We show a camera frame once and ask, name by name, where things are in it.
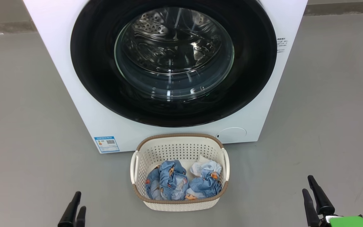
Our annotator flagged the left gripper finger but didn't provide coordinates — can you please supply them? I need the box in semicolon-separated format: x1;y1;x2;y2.
58;191;82;227
75;206;86;227

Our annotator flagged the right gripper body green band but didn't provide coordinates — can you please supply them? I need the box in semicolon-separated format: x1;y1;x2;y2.
317;215;363;227

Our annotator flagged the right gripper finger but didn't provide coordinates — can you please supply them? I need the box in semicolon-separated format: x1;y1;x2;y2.
308;175;335;216
302;189;320;227

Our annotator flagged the blue printed garment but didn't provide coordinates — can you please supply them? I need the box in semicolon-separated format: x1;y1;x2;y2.
145;160;189;201

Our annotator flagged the round black glass washer door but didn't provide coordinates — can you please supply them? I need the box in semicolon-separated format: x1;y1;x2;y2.
70;0;278;128

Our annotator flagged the white front-load washing machine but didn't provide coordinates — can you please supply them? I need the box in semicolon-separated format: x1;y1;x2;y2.
23;0;308;154

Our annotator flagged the stainless steel washing machine drum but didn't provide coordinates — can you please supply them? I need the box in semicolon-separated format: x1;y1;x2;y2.
115;7;234;101

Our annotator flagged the blue energy label sticker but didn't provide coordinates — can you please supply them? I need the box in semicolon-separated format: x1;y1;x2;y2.
94;136;120;154

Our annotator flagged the round white filter cover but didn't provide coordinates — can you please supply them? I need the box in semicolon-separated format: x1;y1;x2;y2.
216;127;247;144

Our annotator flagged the cream perforated laundry basket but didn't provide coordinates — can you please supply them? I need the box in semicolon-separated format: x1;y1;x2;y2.
130;133;230;212

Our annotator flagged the small printed text label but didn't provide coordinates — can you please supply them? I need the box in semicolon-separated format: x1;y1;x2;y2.
276;37;288;53

